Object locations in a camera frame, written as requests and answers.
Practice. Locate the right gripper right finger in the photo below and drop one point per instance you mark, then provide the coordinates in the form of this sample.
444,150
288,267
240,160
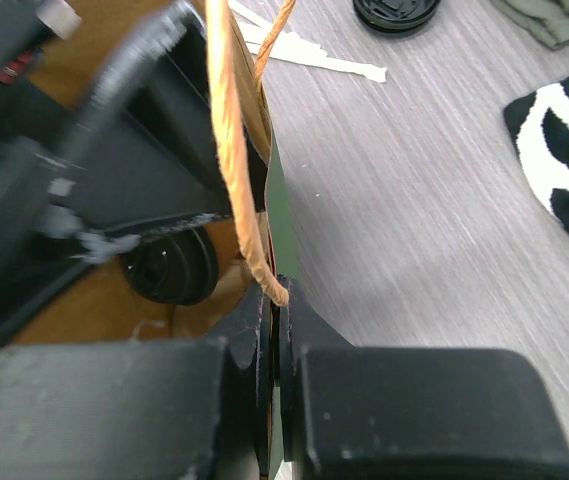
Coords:
299,327

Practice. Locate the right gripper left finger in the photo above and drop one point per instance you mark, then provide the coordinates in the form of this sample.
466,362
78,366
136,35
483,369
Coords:
243,444

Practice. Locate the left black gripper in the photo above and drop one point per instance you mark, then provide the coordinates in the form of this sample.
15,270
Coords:
105,143

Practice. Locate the green paper gift bag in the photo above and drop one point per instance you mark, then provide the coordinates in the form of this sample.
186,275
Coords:
143,340

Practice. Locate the black plastic cup lid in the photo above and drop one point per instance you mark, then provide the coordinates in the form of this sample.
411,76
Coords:
395,17

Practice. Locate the white paper straw upper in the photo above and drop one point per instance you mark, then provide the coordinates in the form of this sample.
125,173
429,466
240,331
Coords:
296,50

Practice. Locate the zebra print pillow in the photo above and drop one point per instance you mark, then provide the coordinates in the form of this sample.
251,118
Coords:
538,124

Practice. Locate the olive green folded cloth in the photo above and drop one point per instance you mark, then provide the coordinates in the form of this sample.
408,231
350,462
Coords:
545,20

